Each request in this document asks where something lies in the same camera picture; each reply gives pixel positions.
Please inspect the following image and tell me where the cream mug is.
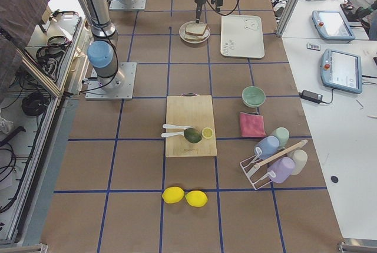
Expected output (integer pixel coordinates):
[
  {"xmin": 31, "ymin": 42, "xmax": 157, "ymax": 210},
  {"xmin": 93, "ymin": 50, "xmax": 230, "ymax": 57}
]
[{"xmin": 287, "ymin": 149, "xmax": 308, "ymax": 175}]

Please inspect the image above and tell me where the dark green avocado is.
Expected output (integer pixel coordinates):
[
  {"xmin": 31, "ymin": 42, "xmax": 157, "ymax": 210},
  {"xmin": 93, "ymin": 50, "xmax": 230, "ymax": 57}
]
[{"xmin": 184, "ymin": 128, "xmax": 202, "ymax": 143}]

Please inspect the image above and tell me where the black power adapter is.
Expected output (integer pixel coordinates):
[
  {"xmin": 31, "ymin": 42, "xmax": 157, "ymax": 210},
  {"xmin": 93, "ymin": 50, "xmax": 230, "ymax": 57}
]
[{"xmin": 299, "ymin": 90, "xmax": 323, "ymax": 104}]

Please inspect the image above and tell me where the light green bowl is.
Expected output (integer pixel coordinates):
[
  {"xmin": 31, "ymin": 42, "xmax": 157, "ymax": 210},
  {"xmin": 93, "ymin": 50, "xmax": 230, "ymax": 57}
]
[{"xmin": 242, "ymin": 86, "xmax": 266, "ymax": 108}]

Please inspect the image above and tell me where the pink folded cloth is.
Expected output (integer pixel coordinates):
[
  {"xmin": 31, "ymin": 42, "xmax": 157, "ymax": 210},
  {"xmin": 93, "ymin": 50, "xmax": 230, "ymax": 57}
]
[{"xmin": 240, "ymin": 112, "xmax": 266, "ymax": 138}]

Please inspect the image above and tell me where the yellow lemon right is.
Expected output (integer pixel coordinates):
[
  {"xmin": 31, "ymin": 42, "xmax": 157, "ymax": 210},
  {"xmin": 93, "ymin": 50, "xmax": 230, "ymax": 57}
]
[{"xmin": 185, "ymin": 190, "xmax": 208, "ymax": 208}]

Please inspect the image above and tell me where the lemon half slice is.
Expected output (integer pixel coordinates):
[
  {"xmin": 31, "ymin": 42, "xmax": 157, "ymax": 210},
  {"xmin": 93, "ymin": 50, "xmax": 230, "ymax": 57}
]
[{"xmin": 201, "ymin": 127, "xmax": 214, "ymax": 139}]

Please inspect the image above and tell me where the green mug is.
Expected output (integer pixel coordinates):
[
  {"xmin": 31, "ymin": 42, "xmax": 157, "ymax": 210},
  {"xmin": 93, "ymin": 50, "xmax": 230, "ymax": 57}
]
[{"xmin": 270, "ymin": 127, "xmax": 289, "ymax": 149}]

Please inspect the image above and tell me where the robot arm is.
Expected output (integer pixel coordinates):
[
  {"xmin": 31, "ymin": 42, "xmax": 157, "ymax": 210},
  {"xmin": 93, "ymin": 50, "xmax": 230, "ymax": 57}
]
[{"xmin": 82, "ymin": 0, "xmax": 124, "ymax": 92}]

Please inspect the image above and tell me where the cream serving tray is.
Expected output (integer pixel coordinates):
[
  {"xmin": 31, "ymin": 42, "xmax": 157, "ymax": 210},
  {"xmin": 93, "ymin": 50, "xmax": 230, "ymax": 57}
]
[{"xmin": 220, "ymin": 15, "xmax": 265, "ymax": 59}]

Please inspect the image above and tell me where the blue mug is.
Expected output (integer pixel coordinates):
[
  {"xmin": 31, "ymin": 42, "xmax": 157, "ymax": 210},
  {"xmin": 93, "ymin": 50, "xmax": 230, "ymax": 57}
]
[{"xmin": 254, "ymin": 136, "xmax": 280, "ymax": 160}]

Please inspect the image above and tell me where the near teach pendant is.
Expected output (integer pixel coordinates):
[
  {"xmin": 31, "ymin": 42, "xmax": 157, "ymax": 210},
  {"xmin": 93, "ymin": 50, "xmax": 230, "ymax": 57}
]
[{"xmin": 320, "ymin": 49, "xmax": 362, "ymax": 94}]

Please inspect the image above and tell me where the purple mug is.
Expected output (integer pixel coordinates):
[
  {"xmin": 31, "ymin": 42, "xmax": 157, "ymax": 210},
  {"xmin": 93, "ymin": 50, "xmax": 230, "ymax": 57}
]
[{"xmin": 267, "ymin": 156, "xmax": 295, "ymax": 183}]

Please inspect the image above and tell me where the bread slice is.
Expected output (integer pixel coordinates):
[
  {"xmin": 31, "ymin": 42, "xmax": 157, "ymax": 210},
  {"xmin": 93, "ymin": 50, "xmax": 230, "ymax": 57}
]
[
  {"xmin": 184, "ymin": 34, "xmax": 206, "ymax": 42},
  {"xmin": 185, "ymin": 23, "xmax": 207, "ymax": 36}
]

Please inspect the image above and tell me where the white wire mug rack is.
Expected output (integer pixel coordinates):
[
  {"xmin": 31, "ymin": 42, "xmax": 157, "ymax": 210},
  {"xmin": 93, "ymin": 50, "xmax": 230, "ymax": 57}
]
[{"xmin": 240, "ymin": 139, "xmax": 308, "ymax": 190}]

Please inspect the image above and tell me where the far teach pendant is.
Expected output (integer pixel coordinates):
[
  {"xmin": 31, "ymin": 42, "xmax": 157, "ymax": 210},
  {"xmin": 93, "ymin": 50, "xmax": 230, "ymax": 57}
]
[{"xmin": 312, "ymin": 11, "xmax": 355, "ymax": 42}]

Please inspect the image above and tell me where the yellow lemon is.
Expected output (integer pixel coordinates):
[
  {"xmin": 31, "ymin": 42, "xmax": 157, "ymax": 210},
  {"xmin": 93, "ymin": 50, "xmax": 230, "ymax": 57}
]
[
  {"xmin": 185, "ymin": 190, "xmax": 208, "ymax": 208},
  {"xmin": 162, "ymin": 186, "xmax": 184, "ymax": 204}
]

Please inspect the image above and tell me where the yellow lemon left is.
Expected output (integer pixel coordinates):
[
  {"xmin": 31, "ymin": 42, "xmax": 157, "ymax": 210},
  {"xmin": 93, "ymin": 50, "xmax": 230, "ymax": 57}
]
[{"xmin": 162, "ymin": 186, "xmax": 184, "ymax": 204}]

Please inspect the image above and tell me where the teach pendant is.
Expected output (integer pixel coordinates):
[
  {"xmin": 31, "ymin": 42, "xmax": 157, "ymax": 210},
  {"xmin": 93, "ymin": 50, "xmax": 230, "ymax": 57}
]
[
  {"xmin": 312, "ymin": 11, "xmax": 355, "ymax": 42},
  {"xmin": 320, "ymin": 49, "xmax": 362, "ymax": 94}
]

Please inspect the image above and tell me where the wooden cutting board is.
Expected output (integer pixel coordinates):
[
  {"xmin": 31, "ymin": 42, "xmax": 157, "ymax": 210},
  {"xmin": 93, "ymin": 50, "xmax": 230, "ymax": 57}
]
[{"xmin": 165, "ymin": 95, "xmax": 217, "ymax": 157}]

